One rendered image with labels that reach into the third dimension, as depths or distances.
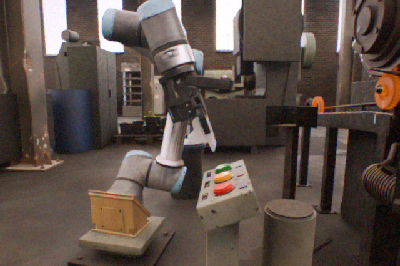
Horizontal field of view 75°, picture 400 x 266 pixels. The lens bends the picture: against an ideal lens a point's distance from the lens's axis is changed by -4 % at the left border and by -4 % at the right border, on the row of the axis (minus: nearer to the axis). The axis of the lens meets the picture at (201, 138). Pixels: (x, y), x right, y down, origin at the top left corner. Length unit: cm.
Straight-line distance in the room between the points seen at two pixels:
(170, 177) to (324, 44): 1112
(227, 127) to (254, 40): 123
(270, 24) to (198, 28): 778
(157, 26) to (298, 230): 55
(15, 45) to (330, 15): 1097
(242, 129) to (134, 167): 242
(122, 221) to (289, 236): 90
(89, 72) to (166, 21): 366
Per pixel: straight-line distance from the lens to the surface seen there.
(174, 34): 64
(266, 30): 399
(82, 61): 433
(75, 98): 407
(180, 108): 63
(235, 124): 363
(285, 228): 65
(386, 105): 143
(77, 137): 411
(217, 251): 62
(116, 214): 138
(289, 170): 185
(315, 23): 1218
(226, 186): 52
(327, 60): 1210
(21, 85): 351
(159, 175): 140
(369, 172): 117
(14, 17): 361
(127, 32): 79
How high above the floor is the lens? 78
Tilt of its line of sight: 9 degrees down
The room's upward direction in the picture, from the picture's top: straight up
